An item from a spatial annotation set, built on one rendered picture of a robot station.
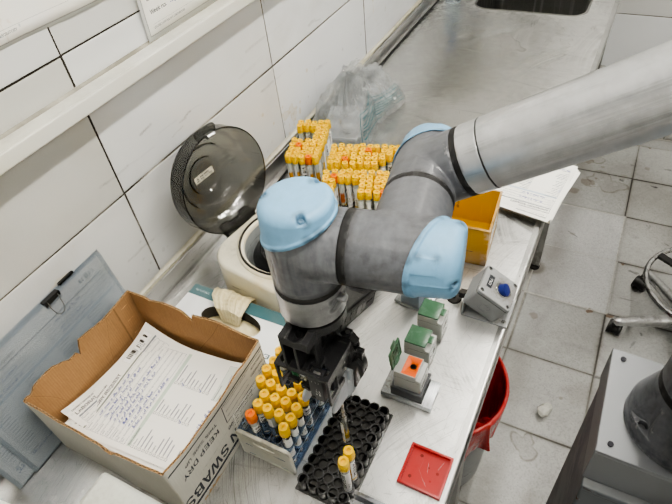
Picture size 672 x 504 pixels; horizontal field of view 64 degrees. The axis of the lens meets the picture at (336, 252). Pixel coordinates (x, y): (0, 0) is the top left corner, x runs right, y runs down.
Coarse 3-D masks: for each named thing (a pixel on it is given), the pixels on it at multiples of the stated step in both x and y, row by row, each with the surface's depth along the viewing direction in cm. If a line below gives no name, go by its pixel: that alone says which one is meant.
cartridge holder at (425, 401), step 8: (392, 376) 94; (384, 384) 94; (392, 384) 91; (424, 384) 90; (432, 384) 93; (440, 384) 93; (384, 392) 93; (392, 392) 92; (400, 392) 91; (408, 392) 90; (424, 392) 90; (432, 392) 92; (400, 400) 92; (408, 400) 91; (416, 400) 90; (424, 400) 91; (432, 400) 91; (424, 408) 90
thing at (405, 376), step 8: (400, 360) 89; (408, 360) 89; (416, 360) 89; (400, 368) 88; (408, 368) 88; (416, 368) 88; (424, 368) 89; (400, 376) 88; (408, 376) 87; (416, 376) 87; (424, 376) 89; (400, 384) 90; (408, 384) 89; (416, 384) 88; (416, 392) 89
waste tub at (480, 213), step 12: (492, 192) 115; (456, 204) 121; (468, 204) 119; (480, 204) 118; (492, 204) 117; (456, 216) 123; (468, 216) 122; (480, 216) 120; (492, 216) 119; (468, 228) 107; (480, 228) 120; (492, 228) 110; (468, 240) 109; (480, 240) 108; (492, 240) 117; (468, 252) 112; (480, 252) 110; (480, 264) 113
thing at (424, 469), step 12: (408, 456) 85; (420, 456) 85; (432, 456) 85; (444, 456) 84; (408, 468) 84; (420, 468) 84; (432, 468) 84; (444, 468) 83; (408, 480) 83; (420, 480) 82; (432, 480) 82; (444, 480) 82; (420, 492) 81; (432, 492) 81
